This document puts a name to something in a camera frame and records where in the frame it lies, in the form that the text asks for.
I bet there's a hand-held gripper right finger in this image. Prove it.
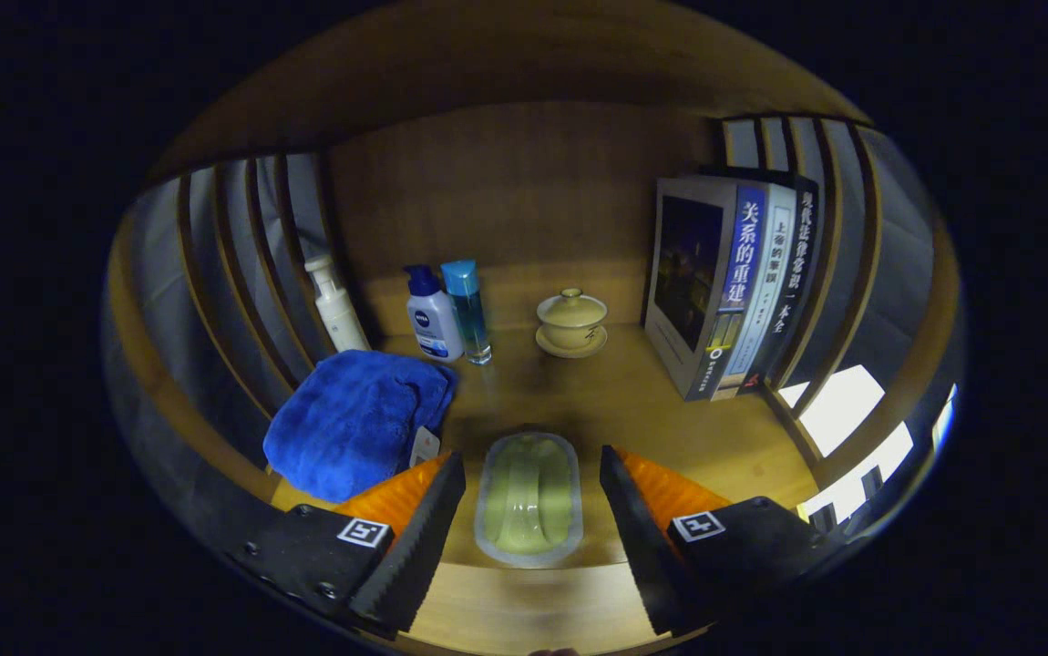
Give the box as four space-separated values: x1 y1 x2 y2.
599 445 853 637

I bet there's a beige lidded teacup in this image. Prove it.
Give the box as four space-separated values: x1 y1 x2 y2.
535 288 610 359

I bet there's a blue-spined book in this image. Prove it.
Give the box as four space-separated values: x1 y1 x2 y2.
644 176 767 402

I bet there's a wooden countertop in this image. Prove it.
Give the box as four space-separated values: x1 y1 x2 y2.
271 323 821 570

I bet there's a white pump bottle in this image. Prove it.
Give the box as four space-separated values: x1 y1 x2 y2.
304 253 372 354

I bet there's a wooden cabinet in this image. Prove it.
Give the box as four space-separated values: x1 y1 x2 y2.
105 0 967 656

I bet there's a white blue-capped lotion bottle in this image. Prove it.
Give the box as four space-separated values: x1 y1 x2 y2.
403 264 466 364

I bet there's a teal clear bottle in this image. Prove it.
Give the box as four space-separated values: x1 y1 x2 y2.
440 260 494 365

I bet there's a blue towel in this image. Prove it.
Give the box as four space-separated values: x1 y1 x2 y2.
263 350 459 504

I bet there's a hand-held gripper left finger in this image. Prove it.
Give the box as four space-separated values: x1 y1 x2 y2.
231 451 467 639

